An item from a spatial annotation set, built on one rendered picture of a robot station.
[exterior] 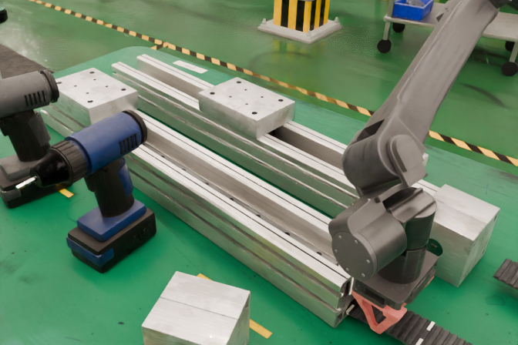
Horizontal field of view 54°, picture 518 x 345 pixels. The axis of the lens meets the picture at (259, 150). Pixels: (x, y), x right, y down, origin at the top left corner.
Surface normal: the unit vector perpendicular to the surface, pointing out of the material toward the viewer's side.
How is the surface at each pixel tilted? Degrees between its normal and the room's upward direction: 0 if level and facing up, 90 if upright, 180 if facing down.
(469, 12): 45
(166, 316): 0
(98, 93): 0
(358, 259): 92
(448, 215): 0
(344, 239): 92
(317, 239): 90
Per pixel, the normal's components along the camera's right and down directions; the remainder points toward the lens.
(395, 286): 0.00, -0.84
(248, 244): -0.68, 0.38
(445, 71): 0.51, -0.23
